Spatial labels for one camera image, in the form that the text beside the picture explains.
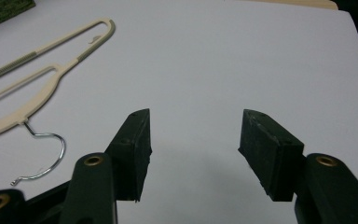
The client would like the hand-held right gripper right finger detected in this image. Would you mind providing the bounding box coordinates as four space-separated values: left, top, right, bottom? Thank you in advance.
238 108 306 203

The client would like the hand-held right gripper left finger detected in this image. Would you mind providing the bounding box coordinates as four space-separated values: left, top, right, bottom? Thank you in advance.
104 107 153 203

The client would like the cream plastic clothes hanger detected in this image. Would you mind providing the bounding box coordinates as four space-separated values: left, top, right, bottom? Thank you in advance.
0 17 117 187

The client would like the dark green cloth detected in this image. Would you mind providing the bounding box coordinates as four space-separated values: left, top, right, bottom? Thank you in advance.
0 0 36 33

